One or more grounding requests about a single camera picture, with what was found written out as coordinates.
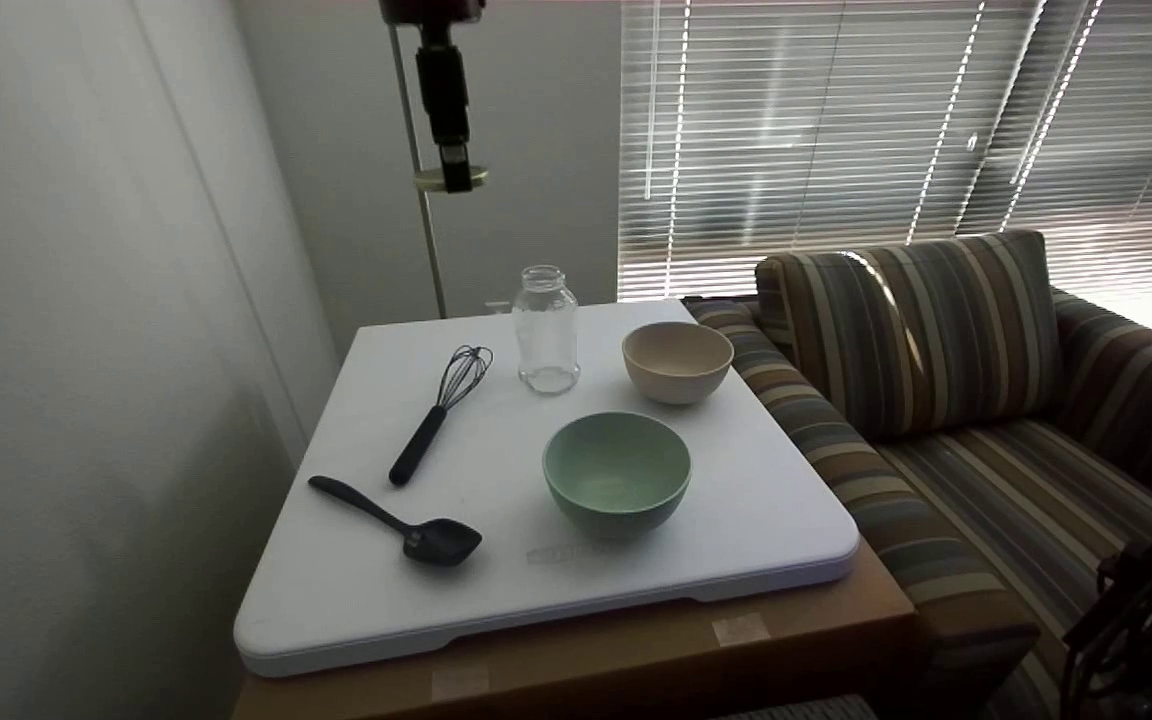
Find striped sofa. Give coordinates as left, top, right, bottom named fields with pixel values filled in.
left=682, top=227, right=1152, bottom=720

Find striped sofa back cushion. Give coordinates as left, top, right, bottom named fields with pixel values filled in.
left=752, top=227, right=1066, bottom=446

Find white table board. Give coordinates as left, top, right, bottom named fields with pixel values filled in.
left=227, top=534, right=920, bottom=720

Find thin metal stand pole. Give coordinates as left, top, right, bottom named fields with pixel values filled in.
left=387, top=21, right=454, bottom=321

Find clear glass jar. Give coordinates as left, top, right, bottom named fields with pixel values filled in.
left=510, top=258, right=585, bottom=399

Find black metal frame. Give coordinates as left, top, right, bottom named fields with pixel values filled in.
left=1060, top=475, right=1152, bottom=720

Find beige bowl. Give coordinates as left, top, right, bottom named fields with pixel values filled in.
left=620, top=317, right=741, bottom=409

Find green bowl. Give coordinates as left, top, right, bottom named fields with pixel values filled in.
left=542, top=409, right=696, bottom=532

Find white window blinds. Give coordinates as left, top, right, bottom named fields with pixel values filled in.
left=615, top=0, right=1152, bottom=332

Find black ladle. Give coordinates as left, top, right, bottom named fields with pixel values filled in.
left=305, top=472, right=488, bottom=567

